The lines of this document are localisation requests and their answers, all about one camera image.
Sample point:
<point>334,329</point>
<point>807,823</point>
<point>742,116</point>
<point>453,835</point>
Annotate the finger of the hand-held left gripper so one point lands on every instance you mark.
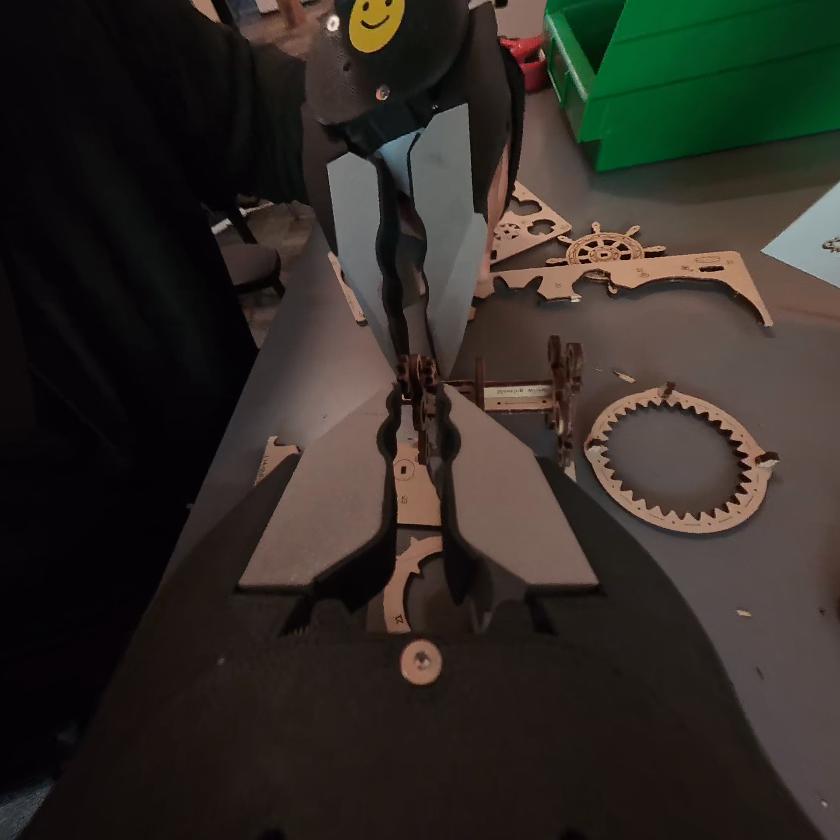
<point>453,216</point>
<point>354,229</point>

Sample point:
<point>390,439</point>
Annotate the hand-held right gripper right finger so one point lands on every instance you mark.
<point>518,518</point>

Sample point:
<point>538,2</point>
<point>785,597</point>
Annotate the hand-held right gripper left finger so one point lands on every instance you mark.
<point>321,512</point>

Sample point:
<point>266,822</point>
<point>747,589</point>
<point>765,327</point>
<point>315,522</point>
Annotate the wooden gear axle assembly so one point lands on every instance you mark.
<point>518,394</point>

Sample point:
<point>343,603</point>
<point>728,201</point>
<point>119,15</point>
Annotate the person's left forearm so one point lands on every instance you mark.
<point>262,111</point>

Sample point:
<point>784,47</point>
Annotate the long wooden parts sheet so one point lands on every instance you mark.
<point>413,499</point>

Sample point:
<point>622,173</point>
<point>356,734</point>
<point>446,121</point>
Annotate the triangular wooden parts sheet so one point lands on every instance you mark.
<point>558,229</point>

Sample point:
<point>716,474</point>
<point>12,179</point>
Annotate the arched wooden parts sheet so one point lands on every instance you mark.
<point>722,275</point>

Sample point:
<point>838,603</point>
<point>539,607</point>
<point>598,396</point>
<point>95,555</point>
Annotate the person's left hand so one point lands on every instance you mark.
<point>501,193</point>

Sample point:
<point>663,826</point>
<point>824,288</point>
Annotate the red plastic object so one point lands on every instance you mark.
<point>522,62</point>

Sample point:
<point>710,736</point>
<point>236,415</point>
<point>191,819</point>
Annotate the wooden ship wheel part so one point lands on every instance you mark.
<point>600,253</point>

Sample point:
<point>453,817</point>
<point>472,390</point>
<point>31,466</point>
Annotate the green plastic bin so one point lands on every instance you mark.
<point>564,65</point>
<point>709,118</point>

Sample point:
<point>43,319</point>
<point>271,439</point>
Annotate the printed assembly instruction sheet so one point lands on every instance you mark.
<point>807,249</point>

